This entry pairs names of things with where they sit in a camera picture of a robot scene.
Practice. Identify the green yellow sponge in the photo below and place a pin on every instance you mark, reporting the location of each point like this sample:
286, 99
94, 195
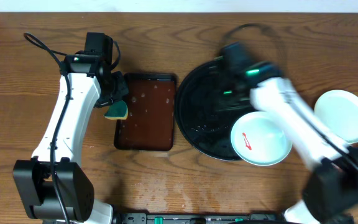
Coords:
117, 111

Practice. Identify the light green plate front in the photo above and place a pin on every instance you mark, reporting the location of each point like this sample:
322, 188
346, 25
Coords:
258, 140

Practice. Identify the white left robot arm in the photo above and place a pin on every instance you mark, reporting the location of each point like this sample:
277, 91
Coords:
51, 184

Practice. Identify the light green plate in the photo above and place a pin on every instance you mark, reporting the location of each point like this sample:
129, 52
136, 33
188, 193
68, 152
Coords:
258, 140
338, 110

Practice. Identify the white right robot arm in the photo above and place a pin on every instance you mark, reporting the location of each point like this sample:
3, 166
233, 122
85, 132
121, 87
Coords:
332, 187

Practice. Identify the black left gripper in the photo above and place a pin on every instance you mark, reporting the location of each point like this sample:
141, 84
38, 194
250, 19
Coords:
114, 94

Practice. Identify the rectangular black water tray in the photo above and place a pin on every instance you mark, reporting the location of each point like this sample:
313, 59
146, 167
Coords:
150, 121

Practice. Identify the round black tray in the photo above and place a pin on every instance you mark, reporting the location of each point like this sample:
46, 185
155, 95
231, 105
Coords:
206, 130

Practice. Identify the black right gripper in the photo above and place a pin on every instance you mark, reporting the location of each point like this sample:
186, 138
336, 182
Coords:
221, 102

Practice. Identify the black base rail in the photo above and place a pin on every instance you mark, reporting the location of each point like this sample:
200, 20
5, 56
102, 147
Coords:
170, 218

